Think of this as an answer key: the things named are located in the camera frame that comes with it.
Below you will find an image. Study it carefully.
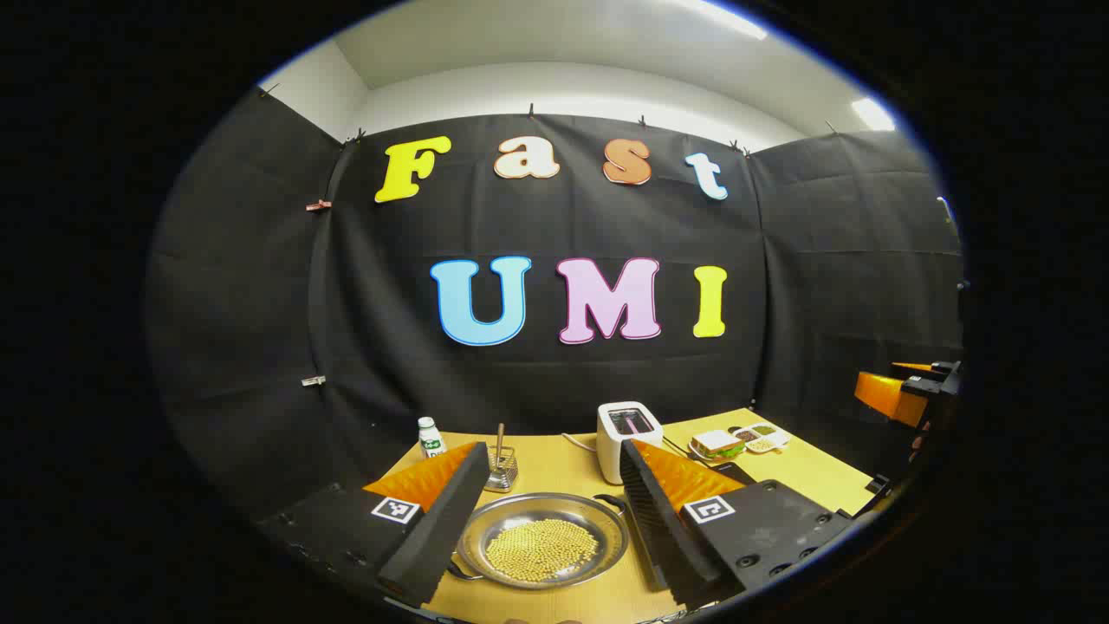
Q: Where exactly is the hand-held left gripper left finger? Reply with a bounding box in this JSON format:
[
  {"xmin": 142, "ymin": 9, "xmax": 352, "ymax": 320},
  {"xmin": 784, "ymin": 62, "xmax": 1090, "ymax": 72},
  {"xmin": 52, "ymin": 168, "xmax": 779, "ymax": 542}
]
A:
[{"xmin": 260, "ymin": 440, "xmax": 492, "ymax": 608}]

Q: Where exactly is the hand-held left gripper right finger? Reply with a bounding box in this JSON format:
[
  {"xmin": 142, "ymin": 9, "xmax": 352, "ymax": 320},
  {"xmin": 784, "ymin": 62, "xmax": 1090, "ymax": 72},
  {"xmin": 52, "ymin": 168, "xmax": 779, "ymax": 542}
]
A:
[{"xmin": 619, "ymin": 439, "xmax": 854, "ymax": 612}]

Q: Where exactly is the steel pot with black handles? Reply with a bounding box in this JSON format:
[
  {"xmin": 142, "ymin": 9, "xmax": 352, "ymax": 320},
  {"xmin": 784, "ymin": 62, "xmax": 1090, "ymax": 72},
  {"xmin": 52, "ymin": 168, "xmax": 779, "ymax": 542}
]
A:
[{"xmin": 446, "ymin": 491, "xmax": 631, "ymax": 592}]

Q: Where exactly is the white toaster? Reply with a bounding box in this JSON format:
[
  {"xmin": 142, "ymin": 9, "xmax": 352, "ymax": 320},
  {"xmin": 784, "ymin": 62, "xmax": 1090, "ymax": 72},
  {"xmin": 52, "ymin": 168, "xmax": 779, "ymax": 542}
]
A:
[{"xmin": 597, "ymin": 401, "xmax": 665, "ymax": 485}]

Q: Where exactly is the pile of soybeans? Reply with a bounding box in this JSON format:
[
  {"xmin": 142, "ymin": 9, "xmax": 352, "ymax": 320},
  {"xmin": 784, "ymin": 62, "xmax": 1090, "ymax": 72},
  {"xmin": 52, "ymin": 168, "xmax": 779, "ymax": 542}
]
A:
[{"xmin": 485, "ymin": 518, "xmax": 600, "ymax": 582}]

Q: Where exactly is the white divided dish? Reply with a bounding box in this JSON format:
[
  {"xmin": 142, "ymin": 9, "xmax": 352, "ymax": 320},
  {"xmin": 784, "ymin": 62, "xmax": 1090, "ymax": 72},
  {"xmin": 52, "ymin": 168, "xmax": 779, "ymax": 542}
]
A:
[{"xmin": 730, "ymin": 422, "xmax": 791, "ymax": 454}]

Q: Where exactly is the black backdrop cloth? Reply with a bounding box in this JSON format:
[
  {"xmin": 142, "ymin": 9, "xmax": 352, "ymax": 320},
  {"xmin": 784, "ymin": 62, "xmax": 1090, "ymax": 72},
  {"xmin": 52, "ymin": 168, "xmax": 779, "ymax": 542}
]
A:
[{"xmin": 146, "ymin": 87, "xmax": 967, "ymax": 521}]

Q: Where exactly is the ceiling light panel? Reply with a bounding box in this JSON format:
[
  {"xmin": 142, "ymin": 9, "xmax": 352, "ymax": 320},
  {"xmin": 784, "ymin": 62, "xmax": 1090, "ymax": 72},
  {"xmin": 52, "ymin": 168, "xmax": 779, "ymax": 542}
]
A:
[{"xmin": 851, "ymin": 97, "xmax": 897, "ymax": 133}]

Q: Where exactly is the metal wire utensil holder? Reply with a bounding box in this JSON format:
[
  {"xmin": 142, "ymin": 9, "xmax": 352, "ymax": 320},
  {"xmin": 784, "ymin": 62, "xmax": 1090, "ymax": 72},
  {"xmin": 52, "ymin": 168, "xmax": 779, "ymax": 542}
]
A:
[{"xmin": 485, "ymin": 445, "xmax": 519, "ymax": 493}]

